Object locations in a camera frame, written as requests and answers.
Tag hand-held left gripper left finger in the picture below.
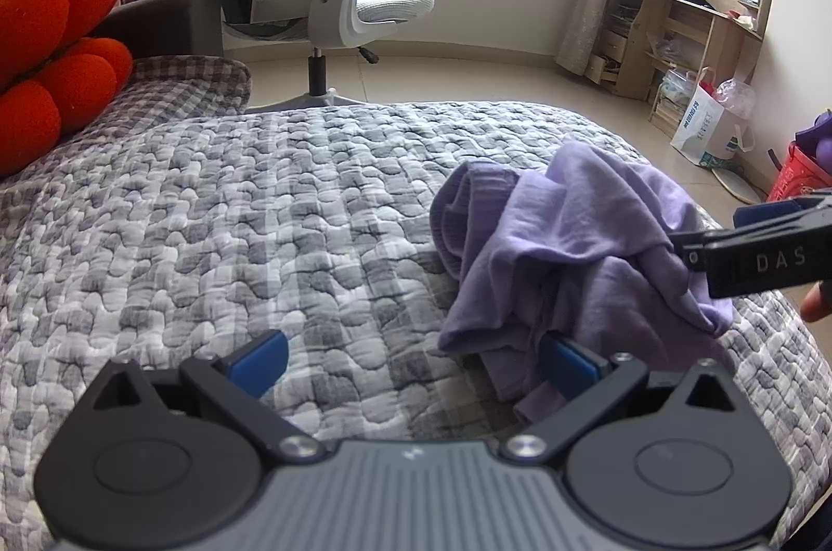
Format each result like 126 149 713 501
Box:
83 328 328 469

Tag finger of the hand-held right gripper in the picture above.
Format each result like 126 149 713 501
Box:
733 187 832 232
669 227 832 300

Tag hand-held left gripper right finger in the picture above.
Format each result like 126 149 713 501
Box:
499 333 743 469

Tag purple shirt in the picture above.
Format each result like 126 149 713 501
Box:
429 135 738 428

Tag person's right hand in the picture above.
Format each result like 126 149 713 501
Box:
801 279 832 324

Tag round flat board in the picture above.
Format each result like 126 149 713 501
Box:
711 164 764 204

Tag red basket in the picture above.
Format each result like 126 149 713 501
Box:
767 141 832 204

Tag purple toy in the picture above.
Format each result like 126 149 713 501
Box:
796 112 832 171

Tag white paper bag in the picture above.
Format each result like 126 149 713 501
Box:
669 66 755 168

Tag clear plastic bag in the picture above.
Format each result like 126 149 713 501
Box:
711 78 758 119

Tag grey checked quilted blanket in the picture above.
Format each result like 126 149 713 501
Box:
0 53 832 551

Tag wooden shelf unit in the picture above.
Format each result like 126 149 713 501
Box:
588 0 781 139

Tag orange pumpkin cushion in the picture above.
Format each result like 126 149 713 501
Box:
0 37 134 178
0 0 124 90

